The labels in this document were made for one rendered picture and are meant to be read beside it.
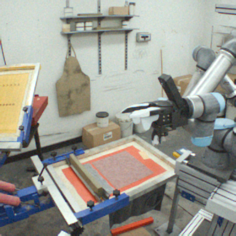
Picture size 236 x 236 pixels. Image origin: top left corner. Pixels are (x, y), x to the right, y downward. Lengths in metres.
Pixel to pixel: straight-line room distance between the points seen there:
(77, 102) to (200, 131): 2.80
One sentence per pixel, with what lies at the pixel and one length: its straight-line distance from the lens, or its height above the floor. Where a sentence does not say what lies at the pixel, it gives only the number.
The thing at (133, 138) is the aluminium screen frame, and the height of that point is 0.98.
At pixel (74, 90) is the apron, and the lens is 3.43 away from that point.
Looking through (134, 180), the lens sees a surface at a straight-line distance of 1.53.
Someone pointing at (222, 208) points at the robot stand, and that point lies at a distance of 1.16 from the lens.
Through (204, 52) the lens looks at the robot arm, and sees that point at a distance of 1.43.
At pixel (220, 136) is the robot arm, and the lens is 1.12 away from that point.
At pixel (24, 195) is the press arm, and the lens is 1.39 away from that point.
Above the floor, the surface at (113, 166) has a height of 0.96.
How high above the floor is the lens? 1.94
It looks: 25 degrees down
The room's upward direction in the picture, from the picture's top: straight up
